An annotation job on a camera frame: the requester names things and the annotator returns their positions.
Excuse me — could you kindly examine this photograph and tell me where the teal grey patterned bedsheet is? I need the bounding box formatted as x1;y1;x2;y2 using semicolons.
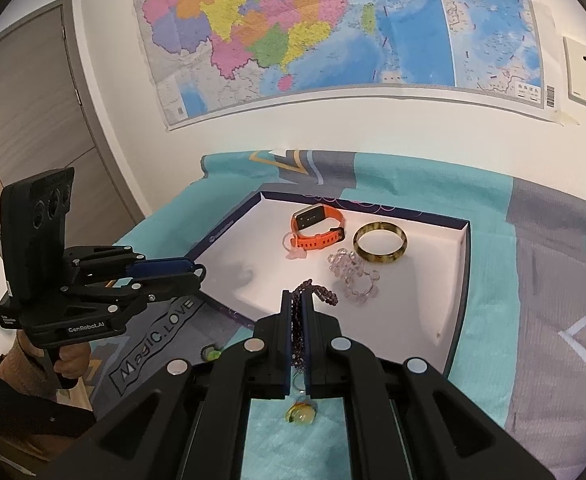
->
87;150;586;479

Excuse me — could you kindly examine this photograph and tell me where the dark blue shallow box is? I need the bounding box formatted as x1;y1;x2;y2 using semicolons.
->
188;190;471;374

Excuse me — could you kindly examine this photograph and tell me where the grey door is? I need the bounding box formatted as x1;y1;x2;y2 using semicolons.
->
0;0;144;245

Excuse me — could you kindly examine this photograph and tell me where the green yellow glass pendant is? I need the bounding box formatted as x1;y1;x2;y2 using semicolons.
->
284;396;318;426

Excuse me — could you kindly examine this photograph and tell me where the tortoiseshell bangle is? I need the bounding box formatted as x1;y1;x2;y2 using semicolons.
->
352;221;408;263

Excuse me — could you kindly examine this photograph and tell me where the pink charm bracelet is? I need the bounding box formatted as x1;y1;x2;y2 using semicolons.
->
281;231;308;261

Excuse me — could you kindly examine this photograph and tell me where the colourful wall map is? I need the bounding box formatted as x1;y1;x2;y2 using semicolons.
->
133;0;558;127

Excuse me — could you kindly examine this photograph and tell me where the person's left hand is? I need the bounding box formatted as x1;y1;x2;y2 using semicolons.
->
53;342;91;382

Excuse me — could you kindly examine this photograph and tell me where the dark purple bead bracelet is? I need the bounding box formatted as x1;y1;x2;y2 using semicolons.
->
289;277;341;376

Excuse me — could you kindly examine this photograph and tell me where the clear crystal bead bracelet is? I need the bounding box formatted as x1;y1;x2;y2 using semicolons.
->
327;248;382;305

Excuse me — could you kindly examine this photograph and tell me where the orange smart watch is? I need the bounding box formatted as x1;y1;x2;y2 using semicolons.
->
291;204;346;252

